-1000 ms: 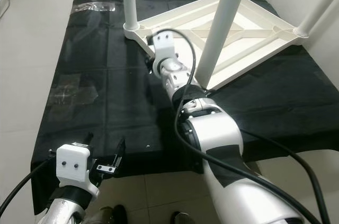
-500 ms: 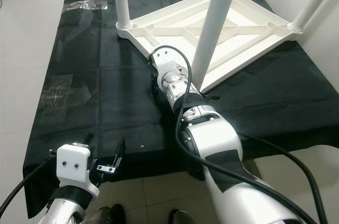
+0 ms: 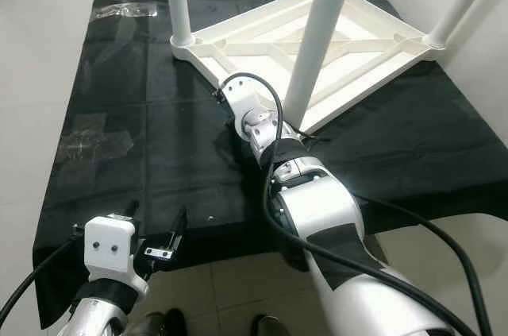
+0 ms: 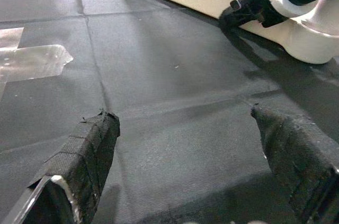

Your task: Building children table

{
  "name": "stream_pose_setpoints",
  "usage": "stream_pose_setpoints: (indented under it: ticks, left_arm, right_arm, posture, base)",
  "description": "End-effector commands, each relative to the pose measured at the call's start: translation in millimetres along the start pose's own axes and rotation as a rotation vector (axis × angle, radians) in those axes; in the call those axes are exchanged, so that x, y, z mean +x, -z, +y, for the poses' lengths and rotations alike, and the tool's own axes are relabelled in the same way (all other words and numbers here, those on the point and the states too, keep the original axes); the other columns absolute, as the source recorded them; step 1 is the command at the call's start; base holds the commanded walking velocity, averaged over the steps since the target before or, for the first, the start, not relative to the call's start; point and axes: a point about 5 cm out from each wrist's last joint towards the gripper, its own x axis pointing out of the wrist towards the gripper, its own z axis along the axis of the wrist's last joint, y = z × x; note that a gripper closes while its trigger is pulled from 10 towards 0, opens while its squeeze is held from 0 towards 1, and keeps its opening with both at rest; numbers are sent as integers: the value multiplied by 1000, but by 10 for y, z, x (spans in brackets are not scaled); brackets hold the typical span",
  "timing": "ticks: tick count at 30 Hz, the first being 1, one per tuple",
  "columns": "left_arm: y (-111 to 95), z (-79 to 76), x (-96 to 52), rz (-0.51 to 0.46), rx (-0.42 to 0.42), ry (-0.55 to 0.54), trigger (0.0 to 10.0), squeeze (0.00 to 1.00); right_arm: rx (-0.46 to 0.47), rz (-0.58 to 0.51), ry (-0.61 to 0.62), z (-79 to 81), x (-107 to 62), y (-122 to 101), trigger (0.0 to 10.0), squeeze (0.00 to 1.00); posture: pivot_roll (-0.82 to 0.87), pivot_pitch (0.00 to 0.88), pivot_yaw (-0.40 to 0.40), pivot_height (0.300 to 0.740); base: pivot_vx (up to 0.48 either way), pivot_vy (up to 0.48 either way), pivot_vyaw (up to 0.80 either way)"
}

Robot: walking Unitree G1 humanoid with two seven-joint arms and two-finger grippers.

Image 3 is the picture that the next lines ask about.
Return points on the white plastic children table top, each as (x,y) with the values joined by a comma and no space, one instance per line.
(230,52)

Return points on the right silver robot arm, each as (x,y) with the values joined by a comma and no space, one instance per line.
(325,217)

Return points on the black tablecloth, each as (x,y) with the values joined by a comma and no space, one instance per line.
(151,185)

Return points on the left dark robot foot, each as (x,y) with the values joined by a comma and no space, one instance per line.
(157,324)

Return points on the dark robot foot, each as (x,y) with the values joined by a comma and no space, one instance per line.
(157,324)
(271,326)

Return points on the right dark robot foot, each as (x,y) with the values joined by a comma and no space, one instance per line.
(271,326)

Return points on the clear plastic film piece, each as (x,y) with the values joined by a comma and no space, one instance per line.
(127,12)

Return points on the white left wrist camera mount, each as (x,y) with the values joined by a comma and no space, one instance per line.
(109,245)

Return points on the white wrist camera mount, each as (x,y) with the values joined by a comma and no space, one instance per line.
(109,245)
(236,94)

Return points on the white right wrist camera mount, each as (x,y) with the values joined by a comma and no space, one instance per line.
(236,94)

